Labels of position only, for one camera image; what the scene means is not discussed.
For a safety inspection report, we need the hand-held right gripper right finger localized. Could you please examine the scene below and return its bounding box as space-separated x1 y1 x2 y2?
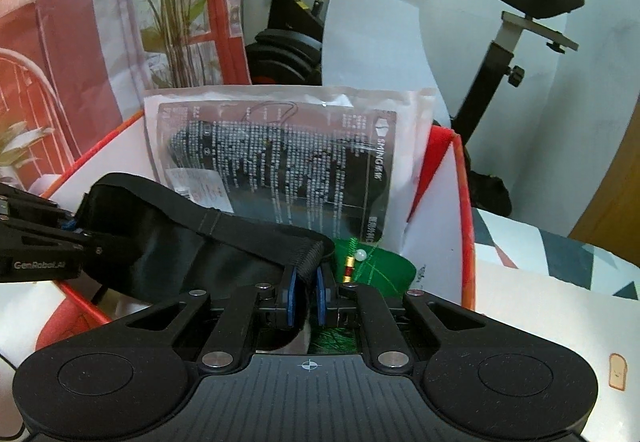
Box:
315 267 488 370

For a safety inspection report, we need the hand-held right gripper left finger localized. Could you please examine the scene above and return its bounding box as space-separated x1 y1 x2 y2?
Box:
125 267 301 373

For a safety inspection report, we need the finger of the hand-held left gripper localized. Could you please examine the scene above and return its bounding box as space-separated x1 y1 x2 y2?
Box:
0 182 108 255

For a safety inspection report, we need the green embroidered cloth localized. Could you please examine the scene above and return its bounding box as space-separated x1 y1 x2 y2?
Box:
307 239 418 353

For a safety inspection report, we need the black strap bag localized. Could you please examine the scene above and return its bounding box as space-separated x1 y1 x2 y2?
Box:
75 172 336 307

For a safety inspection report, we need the red cardboard box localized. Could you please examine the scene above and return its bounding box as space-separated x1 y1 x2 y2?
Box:
40 112 476 323

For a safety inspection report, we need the clear plastic bag black item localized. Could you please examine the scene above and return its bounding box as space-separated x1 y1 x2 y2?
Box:
144 86 438 253

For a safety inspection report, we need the white patterned tablecloth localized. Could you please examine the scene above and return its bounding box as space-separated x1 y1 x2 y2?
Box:
0 209 640 442

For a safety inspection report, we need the black exercise bike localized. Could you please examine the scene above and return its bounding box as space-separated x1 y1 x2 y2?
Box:
245 0 586 217

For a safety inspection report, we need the white paper sheet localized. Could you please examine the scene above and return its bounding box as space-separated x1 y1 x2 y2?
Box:
320 0 451 123

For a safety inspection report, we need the yellow wooden door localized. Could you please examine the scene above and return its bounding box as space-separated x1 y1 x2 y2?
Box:
567 106 640 267

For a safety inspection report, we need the pink printed wall cloth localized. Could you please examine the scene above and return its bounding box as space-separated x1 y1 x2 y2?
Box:
0 0 251 203

